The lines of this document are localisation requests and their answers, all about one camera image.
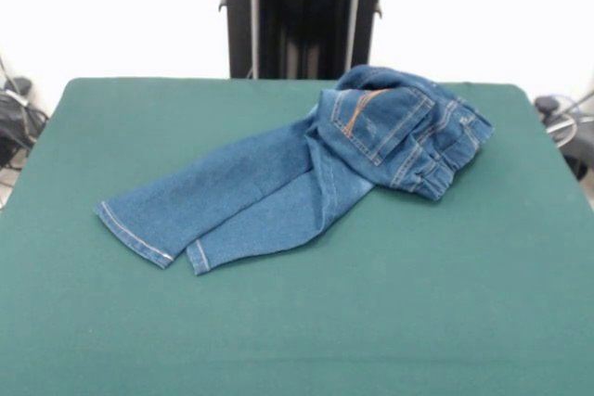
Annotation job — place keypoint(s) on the blue denim jeans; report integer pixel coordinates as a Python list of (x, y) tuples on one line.
[(278, 182)]

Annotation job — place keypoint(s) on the dark green table cloth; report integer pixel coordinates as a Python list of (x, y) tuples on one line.
[(325, 322)]

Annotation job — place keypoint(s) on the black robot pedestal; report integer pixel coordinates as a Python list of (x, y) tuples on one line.
[(301, 20)]

